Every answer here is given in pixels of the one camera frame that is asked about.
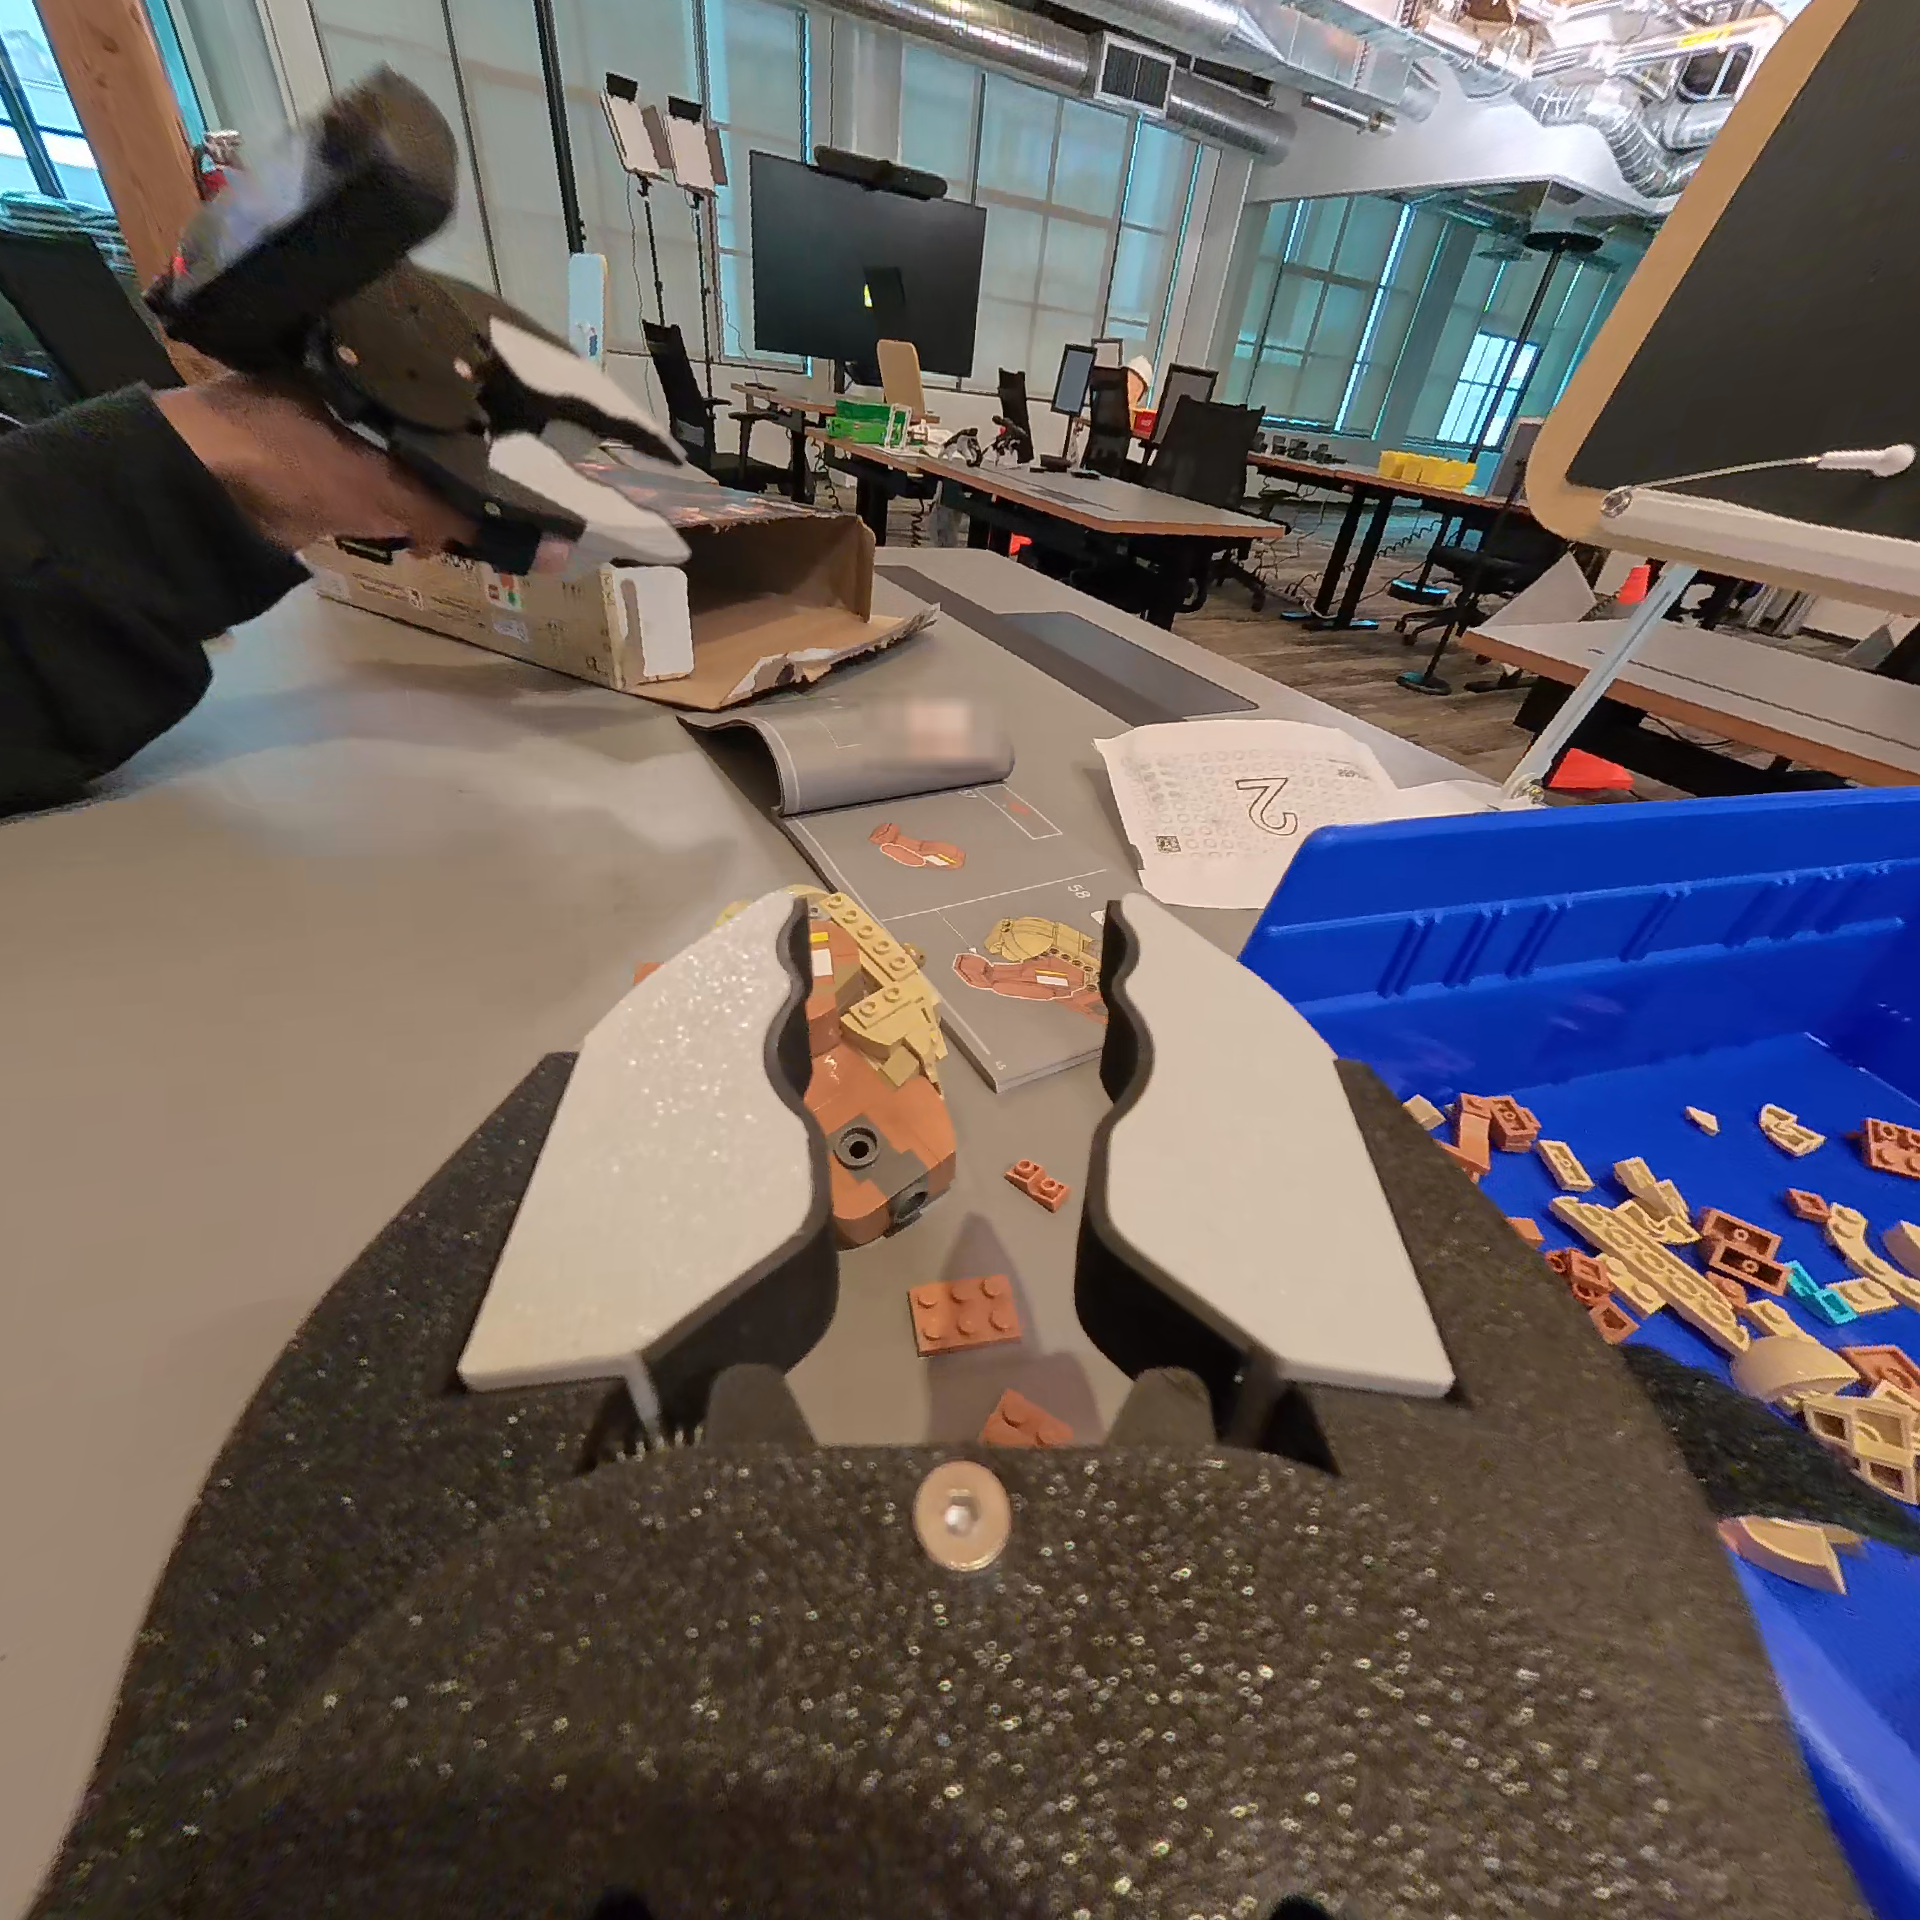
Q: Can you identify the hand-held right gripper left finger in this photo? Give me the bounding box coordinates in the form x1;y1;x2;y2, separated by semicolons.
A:
459;889;842;1395

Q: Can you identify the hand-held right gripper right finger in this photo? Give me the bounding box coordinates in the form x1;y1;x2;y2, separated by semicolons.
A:
1076;895;1460;1405

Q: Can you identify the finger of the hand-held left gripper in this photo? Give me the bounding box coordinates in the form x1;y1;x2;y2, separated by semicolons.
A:
486;431;696;571
484;318;687;465

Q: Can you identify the tan and brown brick model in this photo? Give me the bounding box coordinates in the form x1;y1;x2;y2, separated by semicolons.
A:
638;885;961;1251

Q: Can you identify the person's left forearm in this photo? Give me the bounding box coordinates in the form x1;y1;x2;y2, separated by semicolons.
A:
0;381;312;818

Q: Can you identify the grey desk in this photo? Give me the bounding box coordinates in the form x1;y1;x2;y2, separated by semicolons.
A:
0;547;1502;1877

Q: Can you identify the person's left hand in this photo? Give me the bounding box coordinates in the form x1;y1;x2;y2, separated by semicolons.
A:
156;376;582;581

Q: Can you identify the black office chair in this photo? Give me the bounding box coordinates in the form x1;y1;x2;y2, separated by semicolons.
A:
0;225;186;397
641;320;786;492
1154;397;1272;601

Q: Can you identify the brown cardboard box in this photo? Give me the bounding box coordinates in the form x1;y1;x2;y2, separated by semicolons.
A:
299;486;939;712

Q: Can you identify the wooden pillar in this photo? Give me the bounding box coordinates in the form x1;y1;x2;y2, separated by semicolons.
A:
38;0;205;295

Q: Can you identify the studio light panel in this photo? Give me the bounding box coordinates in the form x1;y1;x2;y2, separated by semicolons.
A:
667;96;732;397
600;73;672;368

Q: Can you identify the black monitor screen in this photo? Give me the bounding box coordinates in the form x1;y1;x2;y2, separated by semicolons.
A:
746;150;990;379

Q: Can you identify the reddish brown flat plate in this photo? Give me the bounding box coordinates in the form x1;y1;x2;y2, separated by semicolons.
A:
908;1272;1028;1359

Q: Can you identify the paper sheet marked 2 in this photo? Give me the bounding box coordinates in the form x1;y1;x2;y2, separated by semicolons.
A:
1096;720;1502;912

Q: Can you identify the blue plastic bin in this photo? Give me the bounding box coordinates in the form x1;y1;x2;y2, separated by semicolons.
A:
1237;787;1920;1920

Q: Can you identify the pile of loose bricks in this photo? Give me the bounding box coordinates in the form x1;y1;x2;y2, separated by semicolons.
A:
1402;1093;1920;1599

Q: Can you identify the grey instruction booklet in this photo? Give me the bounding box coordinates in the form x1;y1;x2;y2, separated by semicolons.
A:
682;696;1142;1093

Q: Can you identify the grey table with wooden edge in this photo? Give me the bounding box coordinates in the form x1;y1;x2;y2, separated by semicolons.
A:
1463;615;1920;791

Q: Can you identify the black floor lamp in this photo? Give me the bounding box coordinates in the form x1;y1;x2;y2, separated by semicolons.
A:
1476;225;1606;465

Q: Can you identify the black board with wooden rim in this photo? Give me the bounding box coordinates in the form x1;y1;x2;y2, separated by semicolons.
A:
1523;0;1920;616

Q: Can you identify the silver air duct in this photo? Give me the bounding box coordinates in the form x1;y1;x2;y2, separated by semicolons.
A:
825;0;1300;158
1516;0;1803;200

